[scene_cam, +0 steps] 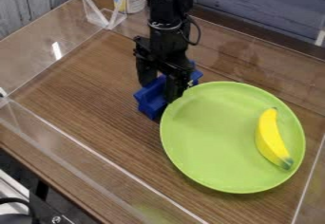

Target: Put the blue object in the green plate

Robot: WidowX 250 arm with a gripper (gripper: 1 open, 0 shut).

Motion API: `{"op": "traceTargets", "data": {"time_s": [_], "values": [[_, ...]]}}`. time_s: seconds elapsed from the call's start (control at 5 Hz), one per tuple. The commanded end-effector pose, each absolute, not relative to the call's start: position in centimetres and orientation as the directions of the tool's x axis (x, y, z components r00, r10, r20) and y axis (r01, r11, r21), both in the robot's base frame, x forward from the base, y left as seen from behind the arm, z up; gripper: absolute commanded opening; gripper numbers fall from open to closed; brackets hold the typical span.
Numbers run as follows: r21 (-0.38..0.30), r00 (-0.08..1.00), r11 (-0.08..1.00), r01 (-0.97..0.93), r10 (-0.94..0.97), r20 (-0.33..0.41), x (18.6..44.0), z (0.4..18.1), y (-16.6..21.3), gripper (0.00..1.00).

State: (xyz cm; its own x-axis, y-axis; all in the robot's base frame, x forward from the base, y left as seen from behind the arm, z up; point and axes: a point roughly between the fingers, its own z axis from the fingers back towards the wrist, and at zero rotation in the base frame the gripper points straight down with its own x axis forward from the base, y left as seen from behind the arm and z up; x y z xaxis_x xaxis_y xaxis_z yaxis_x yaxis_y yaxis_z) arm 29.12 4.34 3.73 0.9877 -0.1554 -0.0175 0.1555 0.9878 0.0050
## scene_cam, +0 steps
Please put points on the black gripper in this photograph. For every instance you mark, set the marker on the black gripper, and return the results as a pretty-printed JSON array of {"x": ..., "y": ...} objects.
[{"x": 165, "y": 47}]

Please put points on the blue plastic block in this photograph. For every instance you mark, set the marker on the blue plastic block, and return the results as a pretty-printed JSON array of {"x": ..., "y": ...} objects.
[{"x": 150, "y": 96}]

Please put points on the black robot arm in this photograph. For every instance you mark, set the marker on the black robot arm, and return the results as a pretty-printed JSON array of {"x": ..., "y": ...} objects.
[{"x": 170, "y": 12}]

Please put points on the green round plate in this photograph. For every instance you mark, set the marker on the green round plate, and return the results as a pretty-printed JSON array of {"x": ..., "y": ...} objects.
[{"x": 208, "y": 134}]

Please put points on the yellow toy banana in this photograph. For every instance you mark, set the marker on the yellow toy banana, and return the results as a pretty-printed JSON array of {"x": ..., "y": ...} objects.
[{"x": 269, "y": 140}]

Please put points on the clear acrylic enclosure wall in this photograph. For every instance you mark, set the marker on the clear acrylic enclosure wall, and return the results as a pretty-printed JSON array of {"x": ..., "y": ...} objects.
[{"x": 71, "y": 126}]

